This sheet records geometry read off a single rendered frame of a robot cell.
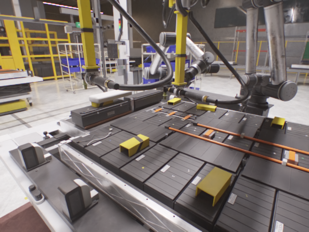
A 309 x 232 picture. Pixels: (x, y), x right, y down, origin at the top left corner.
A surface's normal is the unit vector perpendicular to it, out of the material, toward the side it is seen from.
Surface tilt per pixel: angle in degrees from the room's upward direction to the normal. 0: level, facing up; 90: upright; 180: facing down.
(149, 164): 0
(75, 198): 90
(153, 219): 90
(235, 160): 0
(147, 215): 90
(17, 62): 90
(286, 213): 0
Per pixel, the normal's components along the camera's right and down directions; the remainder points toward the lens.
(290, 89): 0.21, 0.34
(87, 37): 0.61, 0.28
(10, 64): 0.79, 0.22
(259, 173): 0.00, -0.94
